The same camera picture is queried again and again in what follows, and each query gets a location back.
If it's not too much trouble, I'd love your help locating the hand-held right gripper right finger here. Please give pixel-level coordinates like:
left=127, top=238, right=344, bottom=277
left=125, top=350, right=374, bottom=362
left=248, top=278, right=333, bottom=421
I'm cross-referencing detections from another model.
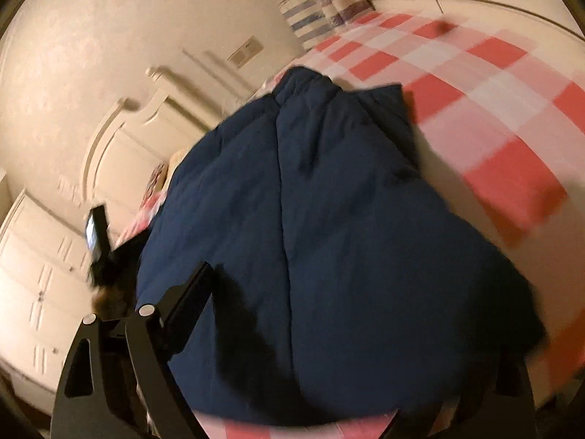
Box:
left=496, top=357, right=539, bottom=439

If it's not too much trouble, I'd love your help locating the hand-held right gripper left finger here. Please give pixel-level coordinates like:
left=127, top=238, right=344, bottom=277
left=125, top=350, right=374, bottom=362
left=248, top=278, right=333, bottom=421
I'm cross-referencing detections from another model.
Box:
left=52, top=262, right=213, bottom=439

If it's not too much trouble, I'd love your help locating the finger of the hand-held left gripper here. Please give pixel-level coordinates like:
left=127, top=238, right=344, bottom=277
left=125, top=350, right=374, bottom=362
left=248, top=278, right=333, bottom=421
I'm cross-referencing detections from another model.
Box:
left=86, top=205, right=109, bottom=267

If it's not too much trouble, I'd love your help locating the navy quilted jacket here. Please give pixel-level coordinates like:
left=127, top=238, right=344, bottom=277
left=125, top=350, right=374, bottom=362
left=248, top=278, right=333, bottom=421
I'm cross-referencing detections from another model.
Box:
left=135, top=66, right=547, bottom=428

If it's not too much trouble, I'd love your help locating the cream wardrobe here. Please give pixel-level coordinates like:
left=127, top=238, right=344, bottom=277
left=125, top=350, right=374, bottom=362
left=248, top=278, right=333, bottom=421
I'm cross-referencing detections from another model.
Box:
left=0, top=169, right=99, bottom=376

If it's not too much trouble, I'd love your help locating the cream wooden headboard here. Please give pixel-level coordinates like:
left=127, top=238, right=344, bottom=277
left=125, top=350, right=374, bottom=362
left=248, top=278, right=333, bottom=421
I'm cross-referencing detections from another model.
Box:
left=57, top=66, right=238, bottom=239

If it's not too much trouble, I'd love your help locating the floral patterned pillow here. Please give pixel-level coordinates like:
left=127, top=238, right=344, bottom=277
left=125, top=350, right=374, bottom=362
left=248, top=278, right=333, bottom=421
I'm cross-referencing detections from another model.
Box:
left=141, top=160, right=171, bottom=204

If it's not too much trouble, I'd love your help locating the pink checkered bedsheet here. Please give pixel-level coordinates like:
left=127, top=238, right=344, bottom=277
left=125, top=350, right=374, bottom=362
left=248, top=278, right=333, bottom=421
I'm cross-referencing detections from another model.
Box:
left=114, top=11, right=581, bottom=439

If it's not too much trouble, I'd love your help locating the striped boat print curtain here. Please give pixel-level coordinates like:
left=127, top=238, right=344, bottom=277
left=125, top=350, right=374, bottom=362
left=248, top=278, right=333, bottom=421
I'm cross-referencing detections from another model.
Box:
left=274, top=0, right=376, bottom=49

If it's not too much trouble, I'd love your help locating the wall switch and socket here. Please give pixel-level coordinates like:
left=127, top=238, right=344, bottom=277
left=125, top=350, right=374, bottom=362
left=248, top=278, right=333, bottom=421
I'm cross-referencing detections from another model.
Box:
left=227, top=37, right=264, bottom=67

